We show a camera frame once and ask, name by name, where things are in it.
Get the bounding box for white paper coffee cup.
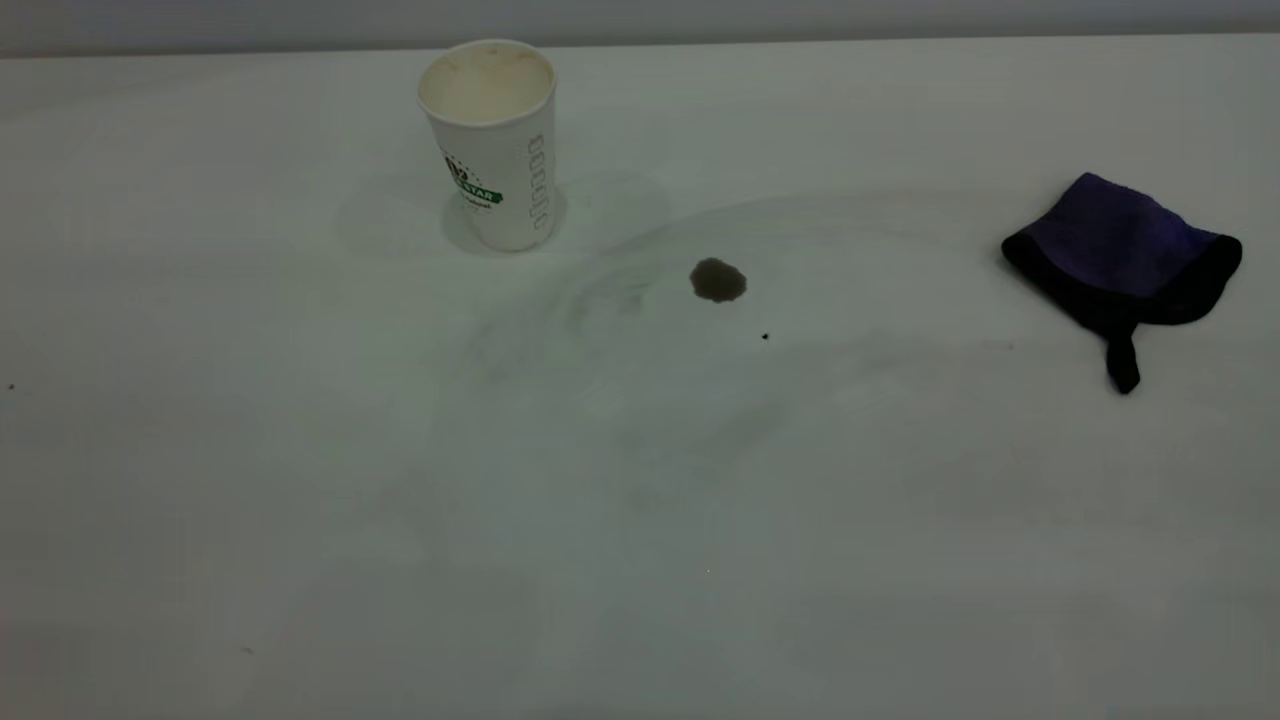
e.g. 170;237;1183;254
417;39;558;253

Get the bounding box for purple and black cloth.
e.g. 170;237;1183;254
1001;172;1244;396

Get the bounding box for brown coffee spill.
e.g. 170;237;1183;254
690;257;748;304

